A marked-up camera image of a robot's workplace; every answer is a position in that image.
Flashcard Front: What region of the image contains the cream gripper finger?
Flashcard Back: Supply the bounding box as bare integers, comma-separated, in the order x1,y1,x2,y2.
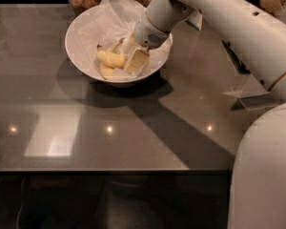
124,47,150,75

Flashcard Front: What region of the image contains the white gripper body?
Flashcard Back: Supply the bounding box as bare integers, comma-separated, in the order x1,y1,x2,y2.
133,13,169,49

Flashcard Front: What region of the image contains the yellow banana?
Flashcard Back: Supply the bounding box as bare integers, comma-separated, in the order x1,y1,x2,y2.
99,38,124,79
96,44,127,69

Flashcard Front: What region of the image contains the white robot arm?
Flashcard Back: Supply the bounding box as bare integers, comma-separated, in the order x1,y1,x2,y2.
134,0,286,229

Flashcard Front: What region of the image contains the white ceramic bowl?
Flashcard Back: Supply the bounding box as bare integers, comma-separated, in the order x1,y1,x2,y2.
65,2,173,85

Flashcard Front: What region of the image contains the white paper sheet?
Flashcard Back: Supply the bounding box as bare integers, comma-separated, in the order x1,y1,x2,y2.
78,0,173,83

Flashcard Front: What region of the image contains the black metal rack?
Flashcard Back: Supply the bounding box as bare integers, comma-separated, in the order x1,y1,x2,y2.
221,41,251,74

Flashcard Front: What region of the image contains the clear acrylic sign holder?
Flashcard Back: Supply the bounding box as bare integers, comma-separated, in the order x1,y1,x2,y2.
223,74,278,111

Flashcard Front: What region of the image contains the brown paper bag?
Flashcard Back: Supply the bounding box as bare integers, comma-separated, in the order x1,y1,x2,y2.
259,0,283,17

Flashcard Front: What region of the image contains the white stand post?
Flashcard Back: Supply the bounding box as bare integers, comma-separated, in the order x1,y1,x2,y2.
186,10,203,31

